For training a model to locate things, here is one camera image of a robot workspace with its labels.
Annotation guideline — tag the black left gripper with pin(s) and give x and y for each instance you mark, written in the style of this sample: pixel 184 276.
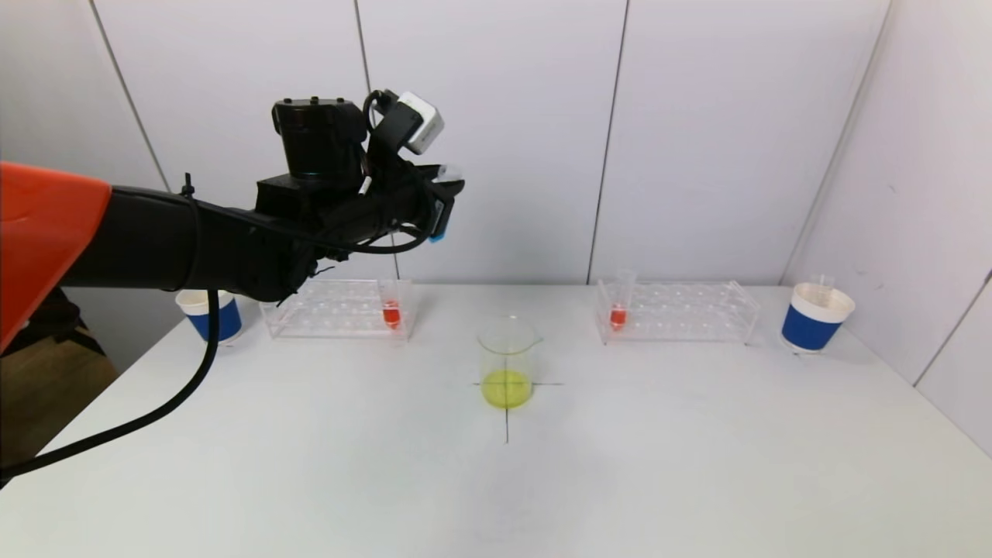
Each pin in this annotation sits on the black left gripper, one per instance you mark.
pixel 445 208

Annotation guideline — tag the test tube with blue pigment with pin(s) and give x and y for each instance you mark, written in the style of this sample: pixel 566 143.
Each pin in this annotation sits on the test tube with blue pigment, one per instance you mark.
pixel 439 235

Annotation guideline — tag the test tube with yellow pigment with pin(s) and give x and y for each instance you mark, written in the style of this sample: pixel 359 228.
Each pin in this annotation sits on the test tube with yellow pigment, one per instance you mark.
pixel 819 285

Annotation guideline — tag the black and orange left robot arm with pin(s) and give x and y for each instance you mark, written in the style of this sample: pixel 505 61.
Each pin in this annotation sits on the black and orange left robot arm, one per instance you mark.
pixel 155 240

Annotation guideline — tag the test tube with red pigment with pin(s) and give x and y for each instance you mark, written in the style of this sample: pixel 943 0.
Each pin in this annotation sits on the test tube with red pigment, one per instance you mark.
pixel 392 314
pixel 617 316

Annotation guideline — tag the clear acrylic test tube rack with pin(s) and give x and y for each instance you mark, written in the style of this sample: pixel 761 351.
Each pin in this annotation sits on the clear acrylic test tube rack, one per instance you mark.
pixel 682 314
pixel 341 314

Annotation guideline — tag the clear glass beaker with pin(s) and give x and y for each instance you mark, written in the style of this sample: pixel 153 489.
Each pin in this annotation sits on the clear glass beaker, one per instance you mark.
pixel 508 387

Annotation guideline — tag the blue and white paper cup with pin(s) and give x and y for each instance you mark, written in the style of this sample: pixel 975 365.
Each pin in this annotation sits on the blue and white paper cup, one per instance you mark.
pixel 229 318
pixel 810 329

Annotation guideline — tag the black office chair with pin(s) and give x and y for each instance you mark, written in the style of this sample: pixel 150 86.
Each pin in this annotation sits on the black office chair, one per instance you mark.
pixel 50 322

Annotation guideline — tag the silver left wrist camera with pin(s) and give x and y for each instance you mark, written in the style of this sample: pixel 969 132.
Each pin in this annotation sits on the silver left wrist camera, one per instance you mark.
pixel 422 122

